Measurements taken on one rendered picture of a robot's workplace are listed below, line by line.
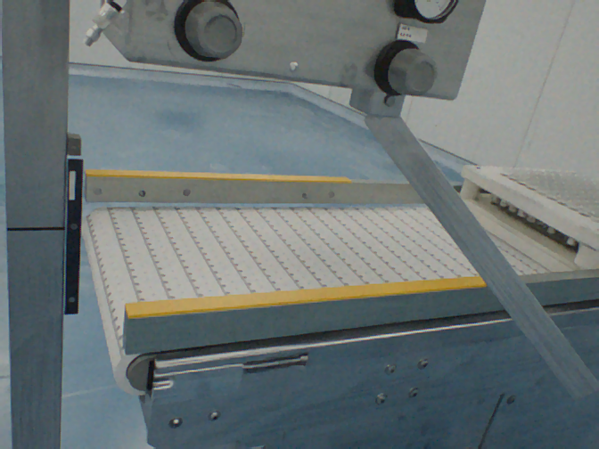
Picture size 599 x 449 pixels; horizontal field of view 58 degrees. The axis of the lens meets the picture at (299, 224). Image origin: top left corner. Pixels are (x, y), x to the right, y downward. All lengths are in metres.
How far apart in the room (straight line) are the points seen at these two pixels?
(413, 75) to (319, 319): 0.22
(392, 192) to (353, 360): 0.35
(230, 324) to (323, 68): 0.20
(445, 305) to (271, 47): 0.31
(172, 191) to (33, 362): 0.28
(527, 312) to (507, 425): 0.41
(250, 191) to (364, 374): 0.28
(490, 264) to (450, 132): 4.29
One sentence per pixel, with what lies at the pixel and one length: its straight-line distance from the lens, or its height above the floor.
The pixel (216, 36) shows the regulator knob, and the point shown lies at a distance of 0.28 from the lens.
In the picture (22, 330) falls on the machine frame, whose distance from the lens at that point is 0.74.
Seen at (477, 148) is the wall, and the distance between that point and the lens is 4.56.
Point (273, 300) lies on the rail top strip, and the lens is 0.42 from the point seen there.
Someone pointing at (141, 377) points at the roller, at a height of 0.79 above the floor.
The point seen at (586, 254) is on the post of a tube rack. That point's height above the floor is 0.86.
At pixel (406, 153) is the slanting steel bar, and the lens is 0.42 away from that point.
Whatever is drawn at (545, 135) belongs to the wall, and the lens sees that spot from 4.24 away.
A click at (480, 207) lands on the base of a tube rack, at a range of 0.83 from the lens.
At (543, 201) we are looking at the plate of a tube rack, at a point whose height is 0.89.
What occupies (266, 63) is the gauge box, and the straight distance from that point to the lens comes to 0.31.
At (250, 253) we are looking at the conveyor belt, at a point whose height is 0.82.
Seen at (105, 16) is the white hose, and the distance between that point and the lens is 0.26.
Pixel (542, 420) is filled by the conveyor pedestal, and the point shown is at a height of 0.56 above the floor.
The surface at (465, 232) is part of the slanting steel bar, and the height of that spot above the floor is 0.93.
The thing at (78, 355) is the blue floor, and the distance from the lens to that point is 1.74.
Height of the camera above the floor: 1.07
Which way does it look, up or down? 23 degrees down
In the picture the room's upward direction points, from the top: 12 degrees clockwise
